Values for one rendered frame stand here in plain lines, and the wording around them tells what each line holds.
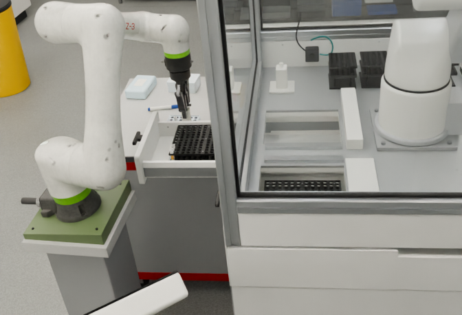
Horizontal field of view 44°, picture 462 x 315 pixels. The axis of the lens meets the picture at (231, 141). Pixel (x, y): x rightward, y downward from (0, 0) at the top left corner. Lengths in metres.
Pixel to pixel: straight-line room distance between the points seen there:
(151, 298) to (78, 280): 0.99
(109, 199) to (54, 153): 0.27
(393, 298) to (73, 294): 1.06
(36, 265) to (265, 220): 1.77
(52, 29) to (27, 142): 2.27
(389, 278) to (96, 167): 0.84
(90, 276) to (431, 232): 1.09
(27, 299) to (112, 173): 1.29
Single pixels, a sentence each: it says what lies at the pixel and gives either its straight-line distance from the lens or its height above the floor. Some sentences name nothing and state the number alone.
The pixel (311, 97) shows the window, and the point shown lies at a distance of 1.20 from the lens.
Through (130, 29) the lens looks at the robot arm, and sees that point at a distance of 1.97.
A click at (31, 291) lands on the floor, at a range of 2.86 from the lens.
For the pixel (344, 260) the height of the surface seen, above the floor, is 0.90.
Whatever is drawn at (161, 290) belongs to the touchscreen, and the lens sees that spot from 1.05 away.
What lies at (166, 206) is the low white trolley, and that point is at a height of 0.51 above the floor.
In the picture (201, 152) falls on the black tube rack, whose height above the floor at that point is 0.90.
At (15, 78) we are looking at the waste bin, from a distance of 4.53.
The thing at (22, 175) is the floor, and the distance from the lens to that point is 3.62.
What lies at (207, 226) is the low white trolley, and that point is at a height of 0.40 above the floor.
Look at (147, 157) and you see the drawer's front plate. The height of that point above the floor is 0.87.
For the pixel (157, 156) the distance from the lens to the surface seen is 1.99.
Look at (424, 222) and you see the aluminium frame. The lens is 1.41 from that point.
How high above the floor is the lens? 1.95
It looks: 34 degrees down
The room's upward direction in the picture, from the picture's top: 5 degrees counter-clockwise
